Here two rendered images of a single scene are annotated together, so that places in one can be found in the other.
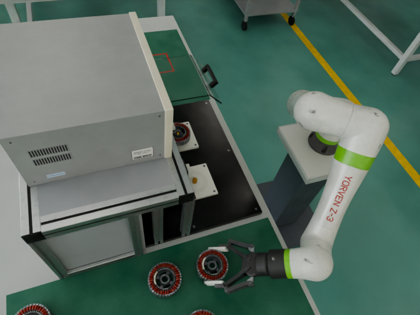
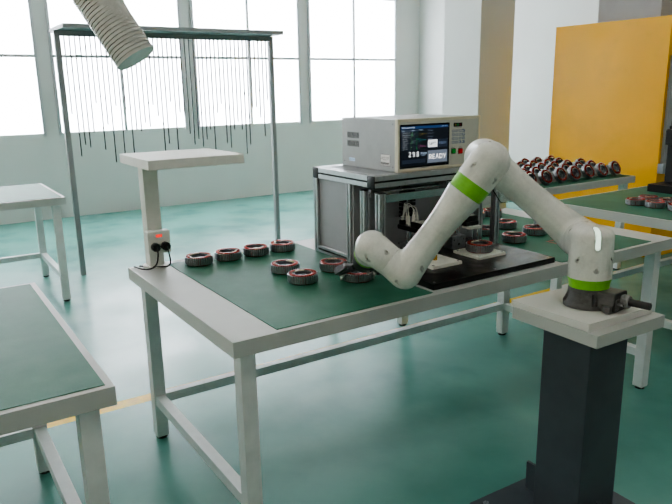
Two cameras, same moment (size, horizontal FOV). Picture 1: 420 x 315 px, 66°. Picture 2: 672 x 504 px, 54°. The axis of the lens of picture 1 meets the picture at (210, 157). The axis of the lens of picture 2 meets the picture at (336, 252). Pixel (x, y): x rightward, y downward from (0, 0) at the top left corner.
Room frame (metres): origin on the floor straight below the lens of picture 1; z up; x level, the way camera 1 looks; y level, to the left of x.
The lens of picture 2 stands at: (0.13, -2.42, 1.43)
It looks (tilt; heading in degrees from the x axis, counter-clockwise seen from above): 14 degrees down; 86
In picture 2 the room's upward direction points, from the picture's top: 1 degrees counter-clockwise
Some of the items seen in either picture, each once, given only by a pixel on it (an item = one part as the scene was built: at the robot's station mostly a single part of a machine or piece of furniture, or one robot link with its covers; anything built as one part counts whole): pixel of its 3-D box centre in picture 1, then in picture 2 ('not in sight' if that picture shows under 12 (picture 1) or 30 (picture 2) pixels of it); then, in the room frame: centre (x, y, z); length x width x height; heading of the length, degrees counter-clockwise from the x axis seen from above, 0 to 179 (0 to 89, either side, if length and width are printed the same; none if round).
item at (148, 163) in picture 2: not in sight; (185, 212); (-0.28, 0.17, 0.98); 0.37 x 0.35 x 0.46; 29
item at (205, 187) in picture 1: (194, 182); (434, 261); (0.69, 0.04, 0.78); 0.15 x 0.15 x 0.01; 29
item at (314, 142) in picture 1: (334, 135); (605, 298); (1.08, -0.56, 0.80); 0.26 x 0.15 x 0.06; 127
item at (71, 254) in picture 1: (94, 245); (334, 218); (0.32, 0.29, 0.91); 0.28 x 0.03 x 0.32; 119
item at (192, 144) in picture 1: (177, 137); (479, 252); (0.90, 0.16, 0.78); 0.15 x 0.15 x 0.01; 29
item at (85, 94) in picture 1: (87, 91); (409, 140); (0.65, 0.39, 1.22); 0.44 x 0.39 x 0.20; 29
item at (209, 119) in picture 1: (182, 162); (454, 260); (0.79, 0.11, 0.76); 0.64 x 0.47 x 0.02; 29
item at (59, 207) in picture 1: (95, 123); (407, 170); (0.64, 0.38, 1.09); 0.68 x 0.44 x 0.05; 29
